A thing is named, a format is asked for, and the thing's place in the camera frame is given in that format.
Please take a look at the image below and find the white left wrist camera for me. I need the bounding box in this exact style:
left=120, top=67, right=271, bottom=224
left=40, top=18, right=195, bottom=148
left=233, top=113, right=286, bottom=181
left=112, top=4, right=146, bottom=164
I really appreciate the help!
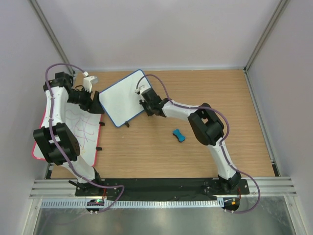
left=83, top=76, right=98, bottom=93

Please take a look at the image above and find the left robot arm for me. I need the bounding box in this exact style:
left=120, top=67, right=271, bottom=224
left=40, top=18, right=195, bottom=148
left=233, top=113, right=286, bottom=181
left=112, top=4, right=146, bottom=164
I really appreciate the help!
left=33, top=72, right=105, bottom=196

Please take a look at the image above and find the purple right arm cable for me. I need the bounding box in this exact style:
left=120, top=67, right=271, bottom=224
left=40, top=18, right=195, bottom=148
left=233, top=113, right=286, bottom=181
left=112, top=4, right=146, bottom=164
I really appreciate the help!
left=135, top=74, right=261, bottom=214

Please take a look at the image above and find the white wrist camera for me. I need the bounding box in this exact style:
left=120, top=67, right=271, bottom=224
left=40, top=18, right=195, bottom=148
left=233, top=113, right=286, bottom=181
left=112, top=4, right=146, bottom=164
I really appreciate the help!
left=135, top=85, right=151, bottom=94
left=83, top=76, right=98, bottom=93

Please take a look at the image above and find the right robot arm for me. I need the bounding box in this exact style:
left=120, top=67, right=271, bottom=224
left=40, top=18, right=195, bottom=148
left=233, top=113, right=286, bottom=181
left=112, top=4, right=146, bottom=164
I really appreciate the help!
left=136, top=86, right=241, bottom=194

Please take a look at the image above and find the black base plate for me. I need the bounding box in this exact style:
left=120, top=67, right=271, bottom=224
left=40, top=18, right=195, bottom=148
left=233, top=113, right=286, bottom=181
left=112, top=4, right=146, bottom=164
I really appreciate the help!
left=74, top=178, right=250, bottom=196

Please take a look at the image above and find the white slotted cable duct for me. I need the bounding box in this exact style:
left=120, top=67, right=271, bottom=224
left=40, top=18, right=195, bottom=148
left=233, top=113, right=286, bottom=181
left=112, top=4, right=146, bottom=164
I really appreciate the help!
left=41, top=198, right=224, bottom=209

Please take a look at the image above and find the blue whiteboard eraser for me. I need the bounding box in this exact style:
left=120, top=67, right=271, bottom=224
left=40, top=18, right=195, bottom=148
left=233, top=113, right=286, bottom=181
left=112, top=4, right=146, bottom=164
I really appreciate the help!
left=172, top=129, right=185, bottom=142

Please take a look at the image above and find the pink framed whiteboard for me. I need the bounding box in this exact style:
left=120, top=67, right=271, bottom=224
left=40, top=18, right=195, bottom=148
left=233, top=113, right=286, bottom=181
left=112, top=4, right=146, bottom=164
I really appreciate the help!
left=33, top=102, right=102, bottom=166

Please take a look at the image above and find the blue framed whiteboard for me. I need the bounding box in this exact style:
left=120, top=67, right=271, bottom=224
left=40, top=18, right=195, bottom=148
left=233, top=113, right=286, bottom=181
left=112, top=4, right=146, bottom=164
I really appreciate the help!
left=99, top=70, right=151, bottom=127

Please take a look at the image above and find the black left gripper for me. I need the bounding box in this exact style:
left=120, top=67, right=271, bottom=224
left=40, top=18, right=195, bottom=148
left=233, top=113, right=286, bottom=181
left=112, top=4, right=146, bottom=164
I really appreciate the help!
left=67, top=87, right=105, bottom=114

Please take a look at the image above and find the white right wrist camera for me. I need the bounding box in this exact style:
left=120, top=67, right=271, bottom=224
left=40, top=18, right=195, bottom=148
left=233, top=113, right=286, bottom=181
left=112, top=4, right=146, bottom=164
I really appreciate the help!
left=135, top=85, right=151, bottom=94

